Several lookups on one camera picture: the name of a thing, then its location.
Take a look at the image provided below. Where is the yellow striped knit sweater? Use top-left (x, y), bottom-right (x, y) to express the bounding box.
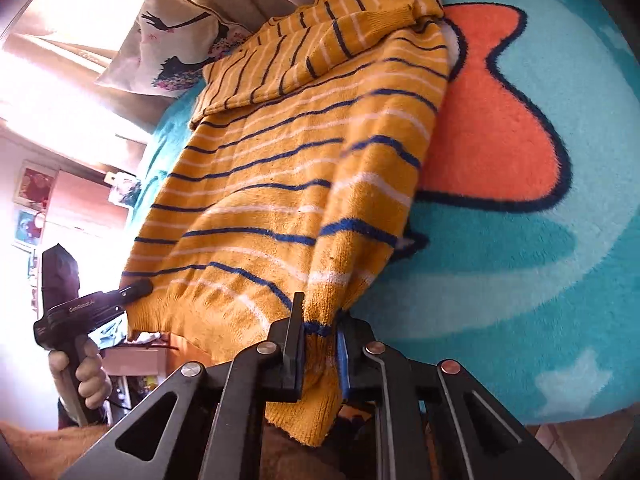
top-left (122, 0), bottom-right (449, 446)

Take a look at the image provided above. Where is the person's left hand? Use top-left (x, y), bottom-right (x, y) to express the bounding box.
top-left (48, 338), bottom-right (112, 415)

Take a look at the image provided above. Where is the wooden wardrobe cabinet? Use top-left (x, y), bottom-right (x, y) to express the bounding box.
top-left (40, 171), bottom-right (129, 295)

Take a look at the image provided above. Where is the framed portrait picture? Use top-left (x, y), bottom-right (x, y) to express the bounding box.
top-left (13, 160), bottom-right (58, 211)

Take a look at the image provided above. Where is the teal cartoon fleece blanket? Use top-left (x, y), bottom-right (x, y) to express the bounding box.
top-left (131, 0), bottom-right (640, 427)

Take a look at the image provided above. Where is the girl print cushion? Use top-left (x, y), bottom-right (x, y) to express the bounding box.
top-left (96, 0), bottom-right (250, 98)

